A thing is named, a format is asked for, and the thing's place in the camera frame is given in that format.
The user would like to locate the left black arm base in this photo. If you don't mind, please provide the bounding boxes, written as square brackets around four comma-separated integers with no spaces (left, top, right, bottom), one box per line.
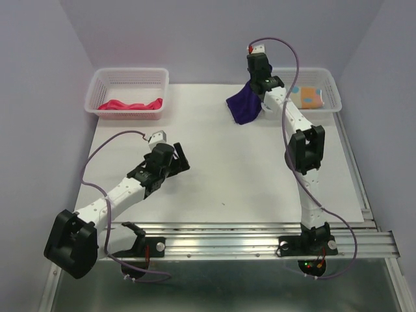
[114,237,171,283]

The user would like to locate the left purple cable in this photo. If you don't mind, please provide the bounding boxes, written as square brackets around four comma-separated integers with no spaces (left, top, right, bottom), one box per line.
[81,130,172,283]

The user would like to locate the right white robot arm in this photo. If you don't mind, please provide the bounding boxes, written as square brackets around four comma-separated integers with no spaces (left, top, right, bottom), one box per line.
[247,52,328,254]

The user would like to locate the right white plastic basket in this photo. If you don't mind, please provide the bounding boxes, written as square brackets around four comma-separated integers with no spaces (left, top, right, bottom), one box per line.
[259,67,343,122]

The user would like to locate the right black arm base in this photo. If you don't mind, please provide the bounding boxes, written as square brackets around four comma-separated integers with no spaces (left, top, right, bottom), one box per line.
[276,235,339,278]

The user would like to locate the white plastic basket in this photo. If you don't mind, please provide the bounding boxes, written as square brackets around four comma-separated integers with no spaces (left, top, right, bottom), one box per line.
[84,68,169,120]
[259,67,343,122]

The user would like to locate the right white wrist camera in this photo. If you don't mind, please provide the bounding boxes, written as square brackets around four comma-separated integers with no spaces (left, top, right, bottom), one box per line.
[248,44,266,55]

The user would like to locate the purple towel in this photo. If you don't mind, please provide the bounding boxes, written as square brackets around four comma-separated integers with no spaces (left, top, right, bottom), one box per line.
[226,81,262,125]

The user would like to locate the pink towel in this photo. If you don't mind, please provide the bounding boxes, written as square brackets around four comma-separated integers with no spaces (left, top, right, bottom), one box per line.
[97,97,163,111]

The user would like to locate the aluminium mounting rail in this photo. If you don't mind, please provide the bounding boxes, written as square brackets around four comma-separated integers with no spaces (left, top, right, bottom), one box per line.
[53,221,401,261]

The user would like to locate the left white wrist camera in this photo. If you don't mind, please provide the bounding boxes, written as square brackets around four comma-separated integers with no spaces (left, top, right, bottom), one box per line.
[148,130,167,151]

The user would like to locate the left white plastic basket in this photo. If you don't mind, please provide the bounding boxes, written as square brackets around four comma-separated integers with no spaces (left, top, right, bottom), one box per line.
[84,68,169,120]

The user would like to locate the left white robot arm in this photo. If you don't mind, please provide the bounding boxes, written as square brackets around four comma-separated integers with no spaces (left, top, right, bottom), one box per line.
[44,143,190,282]

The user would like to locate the light blue dotted towel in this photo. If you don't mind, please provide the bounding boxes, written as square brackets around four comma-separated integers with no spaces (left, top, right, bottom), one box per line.
[289,86,324,110]

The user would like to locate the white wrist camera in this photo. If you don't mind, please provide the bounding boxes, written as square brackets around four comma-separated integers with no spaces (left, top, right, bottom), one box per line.
[248,44,266,55]
[148,130,167,151]

